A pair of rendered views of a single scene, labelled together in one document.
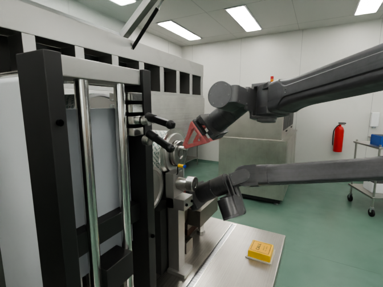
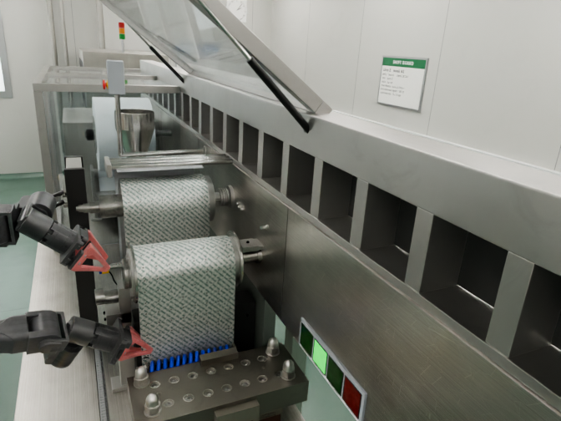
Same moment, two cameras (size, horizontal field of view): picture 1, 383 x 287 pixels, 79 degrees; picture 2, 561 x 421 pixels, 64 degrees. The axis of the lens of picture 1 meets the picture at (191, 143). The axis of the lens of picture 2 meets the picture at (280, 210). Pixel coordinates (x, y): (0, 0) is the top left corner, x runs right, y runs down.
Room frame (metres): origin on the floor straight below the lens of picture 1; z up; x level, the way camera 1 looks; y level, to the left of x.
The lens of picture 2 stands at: (1.51, -0.51, 1.77)
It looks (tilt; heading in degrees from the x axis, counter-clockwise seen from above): 20 degrees down; 126
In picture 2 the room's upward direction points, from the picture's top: 4 degrees clockwise
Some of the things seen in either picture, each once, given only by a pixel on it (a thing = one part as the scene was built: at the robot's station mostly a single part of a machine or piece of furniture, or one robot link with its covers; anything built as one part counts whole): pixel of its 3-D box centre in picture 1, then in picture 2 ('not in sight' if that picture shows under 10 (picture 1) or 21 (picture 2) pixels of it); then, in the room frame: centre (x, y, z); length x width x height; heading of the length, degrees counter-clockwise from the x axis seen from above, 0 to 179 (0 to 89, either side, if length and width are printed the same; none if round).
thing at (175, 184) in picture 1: (180, 223); (118, 337); (0.62, 0.03, 1.05); 0.06 x 0.05 x 0.31; 62
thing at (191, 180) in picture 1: (191, 183); (99, 296); (0.60, 0.00, 1.18); 0.04 x 0.02 x 0.04; 152
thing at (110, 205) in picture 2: not in sight; (111, 205); (0.44, 0.15, 1.33); 0.06 x 0.06 x 0.06; 62
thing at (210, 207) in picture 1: (165, 200); (219, 389); (0.90, 0.11, 1.00); 0.40 x 0.16 x 0.06; 62
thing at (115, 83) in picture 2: not in sight; (113, 77); (0.20, 0.34, 1.66); 0.07 x 0.07 x 0.10; 56
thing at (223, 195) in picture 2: not in sight; (219, 197); (0.59, 0.43, 1.33); 0.07 x 0.07 x 0.07; 62
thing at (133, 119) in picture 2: not in sight; (134, 119); (0.09, 0.49, 1.50); 0.14 x 0.14 x 0.06
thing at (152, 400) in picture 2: not in sight; (152, 403); (0.87, -0.05, 1.05); 0.04 x 0.04 x 0.04
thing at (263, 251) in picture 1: (260, 250); not in sight; (0.70, -0.23, 0.91); 0.07 x 0.07 x 0.02; 62
